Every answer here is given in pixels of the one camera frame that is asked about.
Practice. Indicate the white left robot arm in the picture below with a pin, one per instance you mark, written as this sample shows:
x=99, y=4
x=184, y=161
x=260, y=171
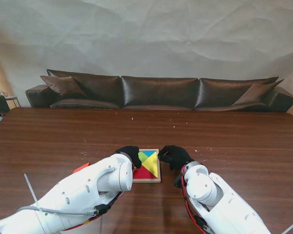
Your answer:
x=75, y=192

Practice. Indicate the brown throw cushion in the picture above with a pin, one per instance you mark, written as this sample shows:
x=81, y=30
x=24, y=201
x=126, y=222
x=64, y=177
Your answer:
x=255, y=93
x=63, y=86

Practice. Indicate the orange tangram parallelogram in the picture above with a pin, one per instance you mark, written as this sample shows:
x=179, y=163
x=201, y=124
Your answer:
x=81, y=168

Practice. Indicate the small metal side table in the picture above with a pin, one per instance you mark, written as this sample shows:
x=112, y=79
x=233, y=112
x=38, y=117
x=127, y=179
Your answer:
x=12, y=98

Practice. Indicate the green tangram square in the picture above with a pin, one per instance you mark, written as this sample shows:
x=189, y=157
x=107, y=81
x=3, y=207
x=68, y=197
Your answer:
x=142, y=157

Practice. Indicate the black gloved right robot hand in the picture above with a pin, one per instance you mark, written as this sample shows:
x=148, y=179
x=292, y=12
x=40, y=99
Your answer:
x=177, y=157

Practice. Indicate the white crumpled backdrop sheet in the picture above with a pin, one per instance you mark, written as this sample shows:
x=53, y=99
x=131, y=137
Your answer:
x=146, y=36

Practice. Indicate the dark brown leather sofa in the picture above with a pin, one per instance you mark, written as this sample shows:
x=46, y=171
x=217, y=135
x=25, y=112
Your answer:
x=158, y=92

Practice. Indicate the small blue tangram triangle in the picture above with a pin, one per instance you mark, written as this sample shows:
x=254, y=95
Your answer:
x=149, y=153

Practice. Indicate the large yellow tangram triangle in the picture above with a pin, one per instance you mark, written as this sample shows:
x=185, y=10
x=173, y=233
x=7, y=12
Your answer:
x=152, y=164

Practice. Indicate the light wooden square tray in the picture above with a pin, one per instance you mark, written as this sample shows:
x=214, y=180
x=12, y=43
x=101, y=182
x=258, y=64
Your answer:
x=146, y=181

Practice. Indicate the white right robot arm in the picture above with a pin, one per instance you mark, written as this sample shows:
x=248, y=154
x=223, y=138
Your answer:
x=210, y=200

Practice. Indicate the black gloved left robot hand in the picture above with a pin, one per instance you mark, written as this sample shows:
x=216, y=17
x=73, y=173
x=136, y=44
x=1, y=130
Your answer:
x=131, y=153

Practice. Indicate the large red tangram triangle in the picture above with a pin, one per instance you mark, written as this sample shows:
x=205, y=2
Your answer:
x=142, y=173

